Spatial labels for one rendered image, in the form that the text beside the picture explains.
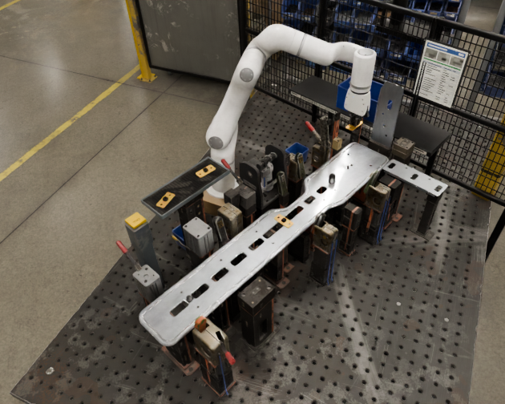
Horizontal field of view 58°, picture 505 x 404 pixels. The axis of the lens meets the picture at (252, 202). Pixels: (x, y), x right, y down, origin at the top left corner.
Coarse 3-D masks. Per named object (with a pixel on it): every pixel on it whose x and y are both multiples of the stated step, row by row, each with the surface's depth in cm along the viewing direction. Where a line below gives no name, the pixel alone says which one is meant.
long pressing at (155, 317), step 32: (352, 160) 220; (384, 160) 219; (352, 192) 205; (256, 224) 192; (224, 256) 181; (256, 256) 180; (192, 288) 170; (224, 288) 170; (160, 320) 161; (192, 320) 161
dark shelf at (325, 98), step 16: (304, 80) 270; (320, 80) 269; (304, 96) 258; (320, 96) 257; (336, 96) 256; (336, 112) 247; (400, 112) 243; (368, 128) 237; (400, 128) 233; (416, 128) 232; (432, 128) 232; (416, 144) 223; (432, 144) 222
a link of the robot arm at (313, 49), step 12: (312, 36) 176; (300, 48) 175; (312, 48) 174; (324, 48) 175; (336, 48) 177; (348, 48) 182; (360, 48) 183; (312, 60) 178; (324, 60) 176; (336, 60) 185; (348, 60) 186
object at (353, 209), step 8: (352, 208) 199; (360, 208) 198; (344, 216) 203; (352, 216) 199; (360, 216) 200; (344, 224) 206; (352, 224) 202; (344, 232) 211; (352, 232) 206; (344, 240) 213; (352, 240) 211; (336, 248) 220; (344, 248) 216; (352, 248) 216
